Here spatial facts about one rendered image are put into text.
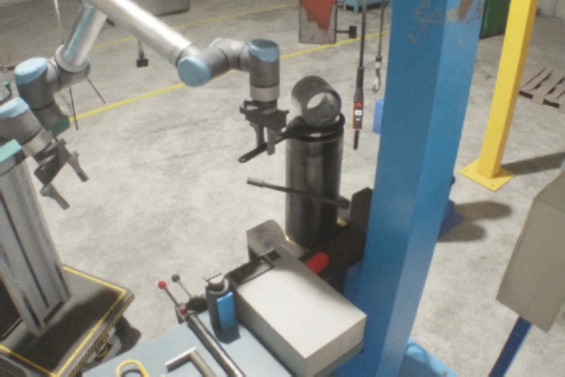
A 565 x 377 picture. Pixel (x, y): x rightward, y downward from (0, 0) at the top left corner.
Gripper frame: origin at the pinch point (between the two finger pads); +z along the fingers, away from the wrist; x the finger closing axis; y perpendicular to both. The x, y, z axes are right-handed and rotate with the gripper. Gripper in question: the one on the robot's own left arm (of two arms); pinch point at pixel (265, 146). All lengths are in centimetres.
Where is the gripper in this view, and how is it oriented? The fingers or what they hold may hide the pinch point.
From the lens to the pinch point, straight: 149.3
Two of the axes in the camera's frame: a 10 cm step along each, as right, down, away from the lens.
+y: 6.4, -4.1, 6.5
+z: 0.0, 8.5, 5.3
